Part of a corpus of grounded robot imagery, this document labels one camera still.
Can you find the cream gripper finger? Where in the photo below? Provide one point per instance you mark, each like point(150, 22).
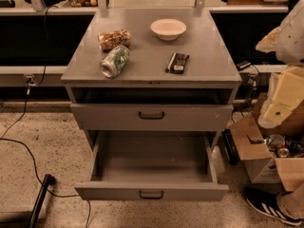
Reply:
point(285, 94)

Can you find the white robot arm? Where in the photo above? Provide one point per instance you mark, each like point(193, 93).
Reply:
point(287, 40)

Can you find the grey drawer cabinet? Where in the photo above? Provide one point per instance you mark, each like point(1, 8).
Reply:
point(210, 76)

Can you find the open grey lower drawer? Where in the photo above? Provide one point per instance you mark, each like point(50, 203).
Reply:
point(152, 165)

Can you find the closed grey upper drawer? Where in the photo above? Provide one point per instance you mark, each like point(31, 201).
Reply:
point(156, 117)

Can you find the small black device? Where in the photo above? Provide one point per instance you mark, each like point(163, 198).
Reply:
point(242, 65)

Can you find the can in cardboard box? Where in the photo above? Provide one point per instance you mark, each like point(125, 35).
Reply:
point(282, 151)

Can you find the cardboard box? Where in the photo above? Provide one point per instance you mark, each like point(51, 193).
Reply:
point(261, 164)

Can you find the black white sneaker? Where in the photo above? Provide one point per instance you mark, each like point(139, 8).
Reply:
point(265, 203)

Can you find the white bowl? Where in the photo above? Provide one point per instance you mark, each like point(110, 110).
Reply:
point(168, 29)

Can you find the green soda can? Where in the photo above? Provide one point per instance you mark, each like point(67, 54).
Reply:
point(114, 61)

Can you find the brown snack bag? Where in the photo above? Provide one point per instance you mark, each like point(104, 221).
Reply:
point(111, 39)

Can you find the black metal floor bar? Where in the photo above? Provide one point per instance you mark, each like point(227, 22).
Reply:
point(48, 180)

